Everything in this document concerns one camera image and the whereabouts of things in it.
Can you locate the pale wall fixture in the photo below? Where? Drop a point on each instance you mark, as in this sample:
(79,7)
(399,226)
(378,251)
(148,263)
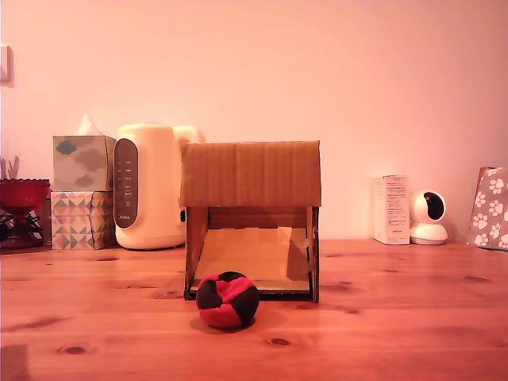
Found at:
(6,65)

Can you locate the cloud print tissue box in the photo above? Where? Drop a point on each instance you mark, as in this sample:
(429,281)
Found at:
(79,162)

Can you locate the red and black footbag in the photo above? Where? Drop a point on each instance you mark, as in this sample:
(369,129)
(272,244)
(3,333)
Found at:
(228,299)

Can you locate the red glass pedestal bowl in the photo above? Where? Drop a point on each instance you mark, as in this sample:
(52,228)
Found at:
(21,194)

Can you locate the geometric print tissue box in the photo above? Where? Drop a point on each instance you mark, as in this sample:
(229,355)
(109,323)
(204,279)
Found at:
(79,220)

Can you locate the white printed carton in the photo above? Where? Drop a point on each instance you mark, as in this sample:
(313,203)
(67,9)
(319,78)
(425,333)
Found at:
(393,210)

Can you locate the grey paw print bag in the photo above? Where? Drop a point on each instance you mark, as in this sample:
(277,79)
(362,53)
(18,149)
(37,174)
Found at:
(490,206)

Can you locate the white tissue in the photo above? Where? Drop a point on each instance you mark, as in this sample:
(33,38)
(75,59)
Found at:
(87,127)

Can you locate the white electric kettle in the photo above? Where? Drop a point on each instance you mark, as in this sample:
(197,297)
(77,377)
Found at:
(155,186)

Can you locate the cardboard dice tower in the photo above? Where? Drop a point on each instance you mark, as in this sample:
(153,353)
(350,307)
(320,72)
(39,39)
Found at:
(250,174)

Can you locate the dried plant stems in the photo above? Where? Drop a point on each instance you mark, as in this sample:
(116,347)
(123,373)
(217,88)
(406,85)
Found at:
(10,168)

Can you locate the small white round camera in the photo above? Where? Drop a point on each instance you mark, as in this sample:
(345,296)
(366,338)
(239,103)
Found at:
(428,234)

